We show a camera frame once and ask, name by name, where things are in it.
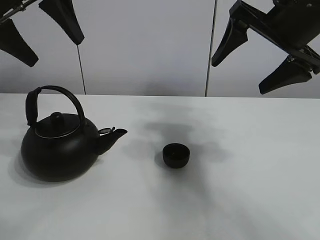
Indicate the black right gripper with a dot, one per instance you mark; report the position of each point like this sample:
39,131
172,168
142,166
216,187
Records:
290,25

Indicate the black round teapot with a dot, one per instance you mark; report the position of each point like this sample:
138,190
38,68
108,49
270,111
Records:
62,146

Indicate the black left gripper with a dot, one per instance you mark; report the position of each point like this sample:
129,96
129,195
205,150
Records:
11,42

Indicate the small black teacup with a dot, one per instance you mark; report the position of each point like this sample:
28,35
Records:
176,155

